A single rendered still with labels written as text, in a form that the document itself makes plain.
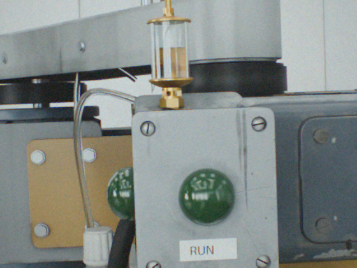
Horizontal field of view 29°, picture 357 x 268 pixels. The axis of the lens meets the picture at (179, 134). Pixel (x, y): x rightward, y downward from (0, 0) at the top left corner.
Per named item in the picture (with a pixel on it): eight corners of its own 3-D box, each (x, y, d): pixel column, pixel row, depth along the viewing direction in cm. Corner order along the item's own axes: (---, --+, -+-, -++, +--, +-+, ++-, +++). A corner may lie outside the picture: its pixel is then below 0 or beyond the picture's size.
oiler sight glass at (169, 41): (152, 78, 42) (149, 22, 42) (151, 79, 45) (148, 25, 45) (192, 76, 42) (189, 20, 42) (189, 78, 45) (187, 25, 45)
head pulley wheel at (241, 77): (180, 97, 51) (179, 64, 51) (174, 98, 60) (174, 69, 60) (298, 93, 52) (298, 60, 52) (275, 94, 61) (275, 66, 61)
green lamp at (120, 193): (106, 226, 36) (103, 170, 36) (108, 217, 39) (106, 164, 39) (153, 224, 36) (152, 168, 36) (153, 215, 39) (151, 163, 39)
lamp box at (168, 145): (138, 284, 36) (131, 113, 35) (138, 264, 40) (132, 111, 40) (279, 277, 36) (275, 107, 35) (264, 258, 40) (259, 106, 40)
